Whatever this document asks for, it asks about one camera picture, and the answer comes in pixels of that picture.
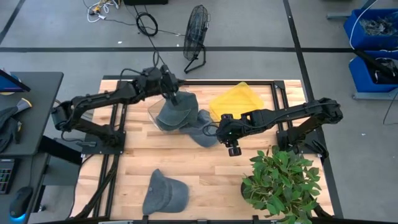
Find grey washed baseball cap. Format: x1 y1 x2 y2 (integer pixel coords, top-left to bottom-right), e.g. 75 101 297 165
155 116 192 133
142 169 190 216
179 108 220 148
160 91 200 127

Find clear plastic bin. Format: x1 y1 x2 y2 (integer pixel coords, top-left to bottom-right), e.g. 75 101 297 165
147 88 200 134

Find black desk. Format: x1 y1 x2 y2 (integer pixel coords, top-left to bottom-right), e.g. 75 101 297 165
0 72 65 156

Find dark grey work gloves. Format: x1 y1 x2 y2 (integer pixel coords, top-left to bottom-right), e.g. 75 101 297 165
0 98 33 154

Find black floor fan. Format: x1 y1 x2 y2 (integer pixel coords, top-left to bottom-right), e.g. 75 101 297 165
182 4 211 75

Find black keyboard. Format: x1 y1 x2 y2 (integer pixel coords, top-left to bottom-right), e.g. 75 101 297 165
0 158 16 195

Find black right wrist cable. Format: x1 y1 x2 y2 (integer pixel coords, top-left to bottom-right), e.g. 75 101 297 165
201 122 220 138

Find tablet with blue screen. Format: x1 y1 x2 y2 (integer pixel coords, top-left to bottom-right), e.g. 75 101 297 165
0 68 32 93

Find black computer mouse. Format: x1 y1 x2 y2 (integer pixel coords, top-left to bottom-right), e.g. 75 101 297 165
9 185 34 218

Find black box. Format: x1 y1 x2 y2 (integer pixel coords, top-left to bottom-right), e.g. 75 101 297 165
123 0 169 6

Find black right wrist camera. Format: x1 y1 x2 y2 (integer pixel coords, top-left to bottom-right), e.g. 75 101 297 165
228 139 243 157

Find blue storage bin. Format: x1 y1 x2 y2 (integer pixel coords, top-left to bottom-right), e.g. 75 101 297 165
343 8 398 50
348 51 398 93

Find yellow plastic bin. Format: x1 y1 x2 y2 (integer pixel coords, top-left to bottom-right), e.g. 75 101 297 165
208 81 265 123

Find white cable bundle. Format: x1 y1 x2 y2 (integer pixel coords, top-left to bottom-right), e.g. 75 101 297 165
83 0 121 24

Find coiled black cable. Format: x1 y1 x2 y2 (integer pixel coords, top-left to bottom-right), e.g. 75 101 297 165
136 4 187 58

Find green leafy plant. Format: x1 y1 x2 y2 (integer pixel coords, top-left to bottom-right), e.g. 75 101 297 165
241 144 323 224

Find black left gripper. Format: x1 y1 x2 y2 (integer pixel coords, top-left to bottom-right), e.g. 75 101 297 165
160 64 185 106

